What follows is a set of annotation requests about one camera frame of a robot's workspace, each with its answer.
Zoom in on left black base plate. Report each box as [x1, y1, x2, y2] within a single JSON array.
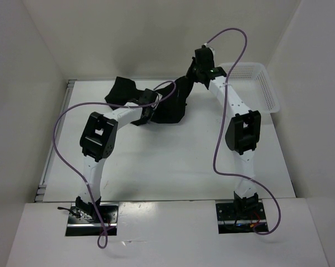
[[65, 202, 118, 237]]

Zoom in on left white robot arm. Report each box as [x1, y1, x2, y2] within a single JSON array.
[[75, 89, 162, 223]]

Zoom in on white perforated plastic basket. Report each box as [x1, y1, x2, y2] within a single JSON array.
[[228, 62, 280, 115]]

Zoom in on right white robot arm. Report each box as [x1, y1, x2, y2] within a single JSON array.
[[187, 44, 261, 221]]

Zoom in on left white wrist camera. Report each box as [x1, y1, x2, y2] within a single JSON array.
[[152, 93, 163, 106]]

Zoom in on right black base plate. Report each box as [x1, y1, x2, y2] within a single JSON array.
[[216, 200, 268, 234]]

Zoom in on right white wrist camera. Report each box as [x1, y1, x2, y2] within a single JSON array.
[[203, 43, 215, 53]]

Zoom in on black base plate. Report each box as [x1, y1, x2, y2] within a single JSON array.
[[65, 202, 118, 237], [216, 200, 268, 234]]

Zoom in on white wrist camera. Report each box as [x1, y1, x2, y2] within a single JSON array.
[[203, 43, 215, 53], [152, 93, 163, 106]]

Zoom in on black shorts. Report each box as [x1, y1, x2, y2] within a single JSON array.
[[104, 76, 194, 126]]

